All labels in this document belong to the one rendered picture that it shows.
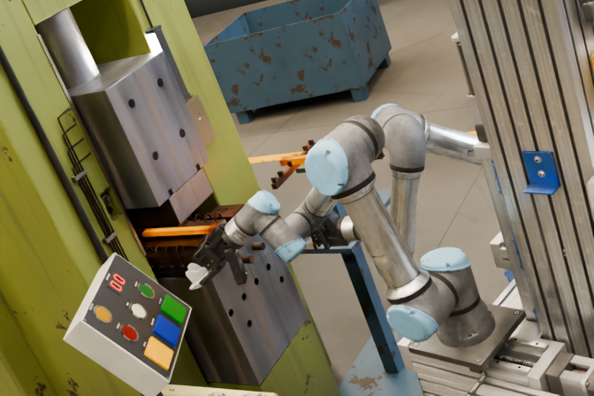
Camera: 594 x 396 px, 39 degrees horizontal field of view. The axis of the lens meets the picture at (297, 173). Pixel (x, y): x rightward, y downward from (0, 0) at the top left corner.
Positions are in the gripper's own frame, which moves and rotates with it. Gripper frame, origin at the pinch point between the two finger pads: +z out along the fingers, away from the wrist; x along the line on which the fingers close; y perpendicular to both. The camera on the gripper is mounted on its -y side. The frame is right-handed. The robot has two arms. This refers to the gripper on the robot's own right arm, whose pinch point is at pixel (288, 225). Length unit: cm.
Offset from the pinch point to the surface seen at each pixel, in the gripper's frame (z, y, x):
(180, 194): 30.6, -17.7, -6.9
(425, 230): 40, 100, 153
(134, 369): 7, -3, -70
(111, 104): 31, -55, -17
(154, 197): 31.0, -23.1, -17.4
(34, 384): 89, 28, -49
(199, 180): 30.6, -16.8, 3.5
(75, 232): 45, -25, -39
